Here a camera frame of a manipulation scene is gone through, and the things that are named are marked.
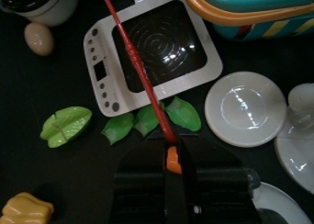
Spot beige toy egg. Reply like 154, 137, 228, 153
23, 21, 55, 57

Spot orange toy carrot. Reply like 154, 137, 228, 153
165, 145, 184, 175

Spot green toy starfruit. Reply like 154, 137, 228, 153
39, 106, 94, 149

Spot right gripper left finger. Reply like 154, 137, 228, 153
113, 139, 170, 224

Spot teal basket orange rim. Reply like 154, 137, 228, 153
182, 0, 314, 42

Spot white toy induction stove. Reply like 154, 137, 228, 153
83, 0, 225, 118

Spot small white toy plate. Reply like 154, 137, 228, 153
204, 71, 289, 149

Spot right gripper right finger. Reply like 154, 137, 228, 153
177, 135, 259, 224

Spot white toy bowl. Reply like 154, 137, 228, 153
245, 181, 314, 224

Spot yellow toy bell pepper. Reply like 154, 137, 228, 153
0, 191, 55, 224

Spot green toy leaf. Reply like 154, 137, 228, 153
134, 102, 166, 138
101, 112, 137, 146
165, 95, 202, 133

